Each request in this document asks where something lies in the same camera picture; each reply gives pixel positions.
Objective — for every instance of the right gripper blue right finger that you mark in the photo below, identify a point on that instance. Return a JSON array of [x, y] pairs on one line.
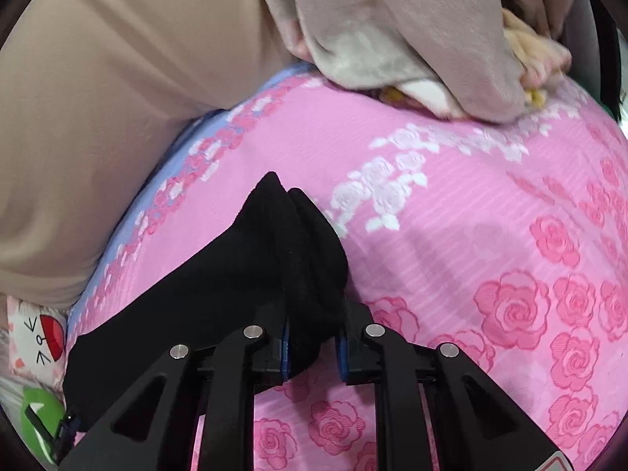
[[371, 354]]

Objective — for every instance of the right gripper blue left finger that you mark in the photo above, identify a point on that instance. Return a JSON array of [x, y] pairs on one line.
[[248, 361]]

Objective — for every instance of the black pants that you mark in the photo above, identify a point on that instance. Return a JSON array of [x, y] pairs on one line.
[[279, 248]]

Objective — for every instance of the pink rose bed sheet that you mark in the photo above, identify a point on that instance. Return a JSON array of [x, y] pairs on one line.
[[511, 241]]

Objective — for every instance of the green round cushion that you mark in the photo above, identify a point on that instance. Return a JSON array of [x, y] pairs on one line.
[[50, 410]]

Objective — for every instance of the white cat face pillow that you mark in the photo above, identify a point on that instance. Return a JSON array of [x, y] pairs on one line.
[[37, 342]]

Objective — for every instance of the grey plush blanket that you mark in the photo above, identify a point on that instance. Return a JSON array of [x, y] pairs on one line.
[[372, 44]]

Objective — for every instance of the yellow plush toy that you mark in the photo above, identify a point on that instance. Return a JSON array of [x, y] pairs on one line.
[[543, 59]]

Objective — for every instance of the beige duvet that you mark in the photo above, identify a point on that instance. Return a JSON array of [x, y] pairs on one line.
[[93, 93]]

